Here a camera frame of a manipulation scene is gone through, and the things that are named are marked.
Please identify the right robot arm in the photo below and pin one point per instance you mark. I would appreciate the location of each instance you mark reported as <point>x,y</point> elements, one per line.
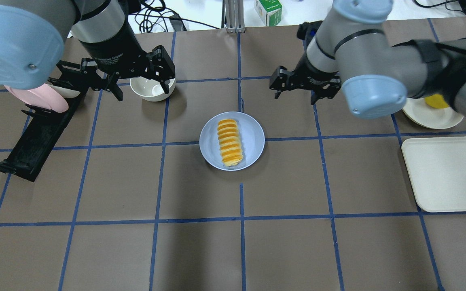
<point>350,52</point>

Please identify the yellow toy lemon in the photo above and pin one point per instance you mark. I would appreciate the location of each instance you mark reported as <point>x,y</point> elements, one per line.
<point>436,101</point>

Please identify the white bowl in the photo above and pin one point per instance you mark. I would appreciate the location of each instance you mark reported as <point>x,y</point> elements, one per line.
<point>151,90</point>

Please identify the pink plate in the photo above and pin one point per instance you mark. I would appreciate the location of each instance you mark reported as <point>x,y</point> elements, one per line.
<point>45,96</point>

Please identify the black dish rack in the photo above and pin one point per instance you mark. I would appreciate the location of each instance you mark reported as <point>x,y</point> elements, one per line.
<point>46,126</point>

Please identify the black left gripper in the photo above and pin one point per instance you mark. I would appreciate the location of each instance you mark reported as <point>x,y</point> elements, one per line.
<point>113,52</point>

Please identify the white rectangular tray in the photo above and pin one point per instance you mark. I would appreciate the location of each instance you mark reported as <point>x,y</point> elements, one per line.
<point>437,172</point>

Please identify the cream plate in rack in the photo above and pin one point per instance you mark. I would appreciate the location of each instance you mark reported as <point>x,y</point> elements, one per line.
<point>64,92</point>

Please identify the cream round plate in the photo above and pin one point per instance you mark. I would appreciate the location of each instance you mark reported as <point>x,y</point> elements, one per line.
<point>420,113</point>

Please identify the blue plate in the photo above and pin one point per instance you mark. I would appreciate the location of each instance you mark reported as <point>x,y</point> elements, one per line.
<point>251,134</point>

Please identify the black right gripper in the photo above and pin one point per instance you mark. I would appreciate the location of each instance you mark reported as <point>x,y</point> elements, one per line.
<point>313,73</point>

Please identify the green white carton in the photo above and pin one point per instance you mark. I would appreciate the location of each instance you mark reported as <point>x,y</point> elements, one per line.
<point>269,11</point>

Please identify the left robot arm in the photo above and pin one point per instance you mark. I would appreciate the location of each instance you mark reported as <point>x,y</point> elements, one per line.
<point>33,34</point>

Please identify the aluminium frame post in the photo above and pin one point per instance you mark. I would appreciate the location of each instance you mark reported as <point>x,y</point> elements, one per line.
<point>233,16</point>

